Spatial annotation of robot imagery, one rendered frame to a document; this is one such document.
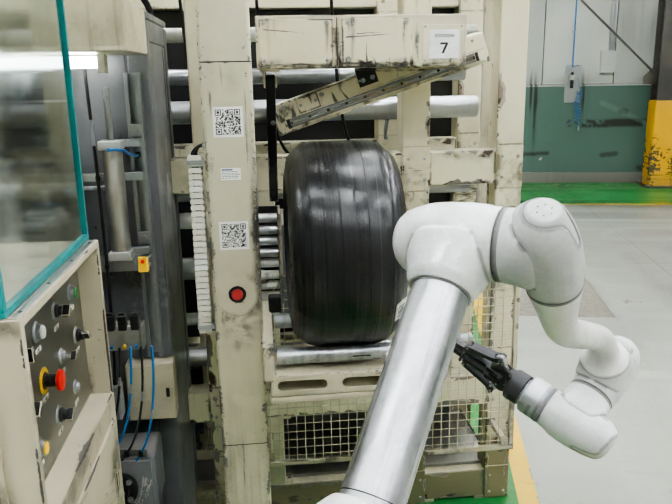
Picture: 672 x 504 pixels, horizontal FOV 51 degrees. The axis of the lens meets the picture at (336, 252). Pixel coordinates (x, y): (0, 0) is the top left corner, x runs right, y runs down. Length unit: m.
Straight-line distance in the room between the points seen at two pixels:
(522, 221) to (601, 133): 10.01
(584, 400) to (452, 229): 0.60
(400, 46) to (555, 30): 9.01
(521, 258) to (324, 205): 0.64
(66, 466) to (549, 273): 0.97
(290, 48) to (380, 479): 1.33
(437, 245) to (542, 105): 9.80
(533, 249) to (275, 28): 1.15
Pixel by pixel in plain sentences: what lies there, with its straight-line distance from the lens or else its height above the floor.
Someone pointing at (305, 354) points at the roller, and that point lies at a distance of 1.86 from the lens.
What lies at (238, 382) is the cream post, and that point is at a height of 0.81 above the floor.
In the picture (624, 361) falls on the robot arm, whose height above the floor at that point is 1.00.
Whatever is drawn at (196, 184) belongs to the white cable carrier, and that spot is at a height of 1.35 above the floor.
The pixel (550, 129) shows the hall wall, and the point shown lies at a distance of 11.00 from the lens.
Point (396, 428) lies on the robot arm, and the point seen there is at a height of 1.11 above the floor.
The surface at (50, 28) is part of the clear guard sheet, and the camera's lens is 1.56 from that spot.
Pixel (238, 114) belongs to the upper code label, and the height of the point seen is 1.53.
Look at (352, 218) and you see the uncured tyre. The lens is 1.68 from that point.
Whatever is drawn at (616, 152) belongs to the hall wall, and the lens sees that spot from 11.24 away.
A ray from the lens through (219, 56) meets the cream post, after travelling 1.80.
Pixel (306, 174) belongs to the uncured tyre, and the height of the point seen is 1.38.
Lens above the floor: 1.62
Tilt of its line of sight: 14 degrees down
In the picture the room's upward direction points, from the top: 1 degrees counter-clockwise
